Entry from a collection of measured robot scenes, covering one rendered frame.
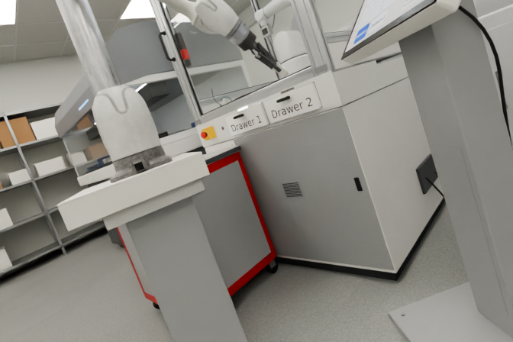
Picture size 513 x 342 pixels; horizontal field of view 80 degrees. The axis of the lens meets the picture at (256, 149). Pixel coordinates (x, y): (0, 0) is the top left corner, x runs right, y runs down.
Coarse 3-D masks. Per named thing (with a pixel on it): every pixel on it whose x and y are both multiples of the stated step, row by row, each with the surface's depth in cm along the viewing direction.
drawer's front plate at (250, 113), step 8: (240, 112) 158; (248, 112) 155; (256, 112) 151; (264, 112) 149; (232, 120) 165; (240, 120) 160; (248, 120) 156; (256, 120) 152; (264, 120) 149; (248, 128) 158
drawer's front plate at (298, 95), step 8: (304, 88) 128; (312, 88) 125; (280, 96) 137; (296, 96) 132; (304, 96) 129; (312, 96) 126; (264, 104) 145; (272, 104) 142; (280, 104) 139; (288, 104) 136; (296, 104) 133; (304, 104) 130; (312, 104) 127; (320, 104) 126; (280, 112) 140; (288, 112) 137; (296, 112) 134; (304, 112) 131; (272, 120) 145; (280, 120) 142
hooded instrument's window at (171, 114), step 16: (176, 80) 230; (144, 96) 211; (160, 96) 219; (176, 96) 228; (160, 112) 217; (176, 112) 226; (80, 128) 276; (96, 128) 248; (160, 128) 215; (176, 128) 223; (80, 144) 292; (96, 144) 260; (80, 160) 309; (96, 160) 274
